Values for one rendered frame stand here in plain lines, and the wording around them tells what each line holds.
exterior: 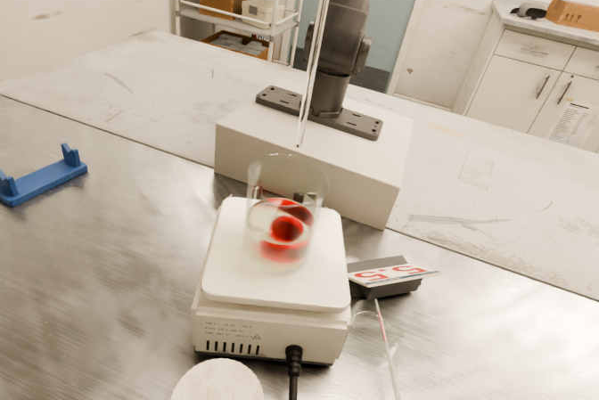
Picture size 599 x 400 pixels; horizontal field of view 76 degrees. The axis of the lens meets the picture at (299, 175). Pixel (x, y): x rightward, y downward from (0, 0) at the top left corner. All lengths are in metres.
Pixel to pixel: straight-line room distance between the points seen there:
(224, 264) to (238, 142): 0.24
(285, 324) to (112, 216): 0.27
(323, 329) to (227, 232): 0.12
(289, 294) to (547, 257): 0.41
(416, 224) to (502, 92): 2.22
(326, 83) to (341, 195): 0.17
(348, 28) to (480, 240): 0.34
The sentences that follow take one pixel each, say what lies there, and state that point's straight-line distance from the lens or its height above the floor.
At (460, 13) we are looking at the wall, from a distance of 3.19.
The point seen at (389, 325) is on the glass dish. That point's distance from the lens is 0.43.
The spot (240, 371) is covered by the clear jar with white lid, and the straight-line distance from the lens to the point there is 0.29.
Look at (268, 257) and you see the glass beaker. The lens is 0.31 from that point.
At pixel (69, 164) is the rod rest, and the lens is 0.59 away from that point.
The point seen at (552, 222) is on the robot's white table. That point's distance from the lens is 0.72.
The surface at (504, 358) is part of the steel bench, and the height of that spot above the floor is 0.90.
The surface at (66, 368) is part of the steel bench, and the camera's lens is 0.40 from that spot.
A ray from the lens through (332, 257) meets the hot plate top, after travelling 0.35.
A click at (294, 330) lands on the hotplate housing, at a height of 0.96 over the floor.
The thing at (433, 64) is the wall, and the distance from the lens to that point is 3.27.
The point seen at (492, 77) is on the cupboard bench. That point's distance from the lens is 2.71.
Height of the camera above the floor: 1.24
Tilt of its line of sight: 35 degrees down
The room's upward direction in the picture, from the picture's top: 11 degrees clockwise
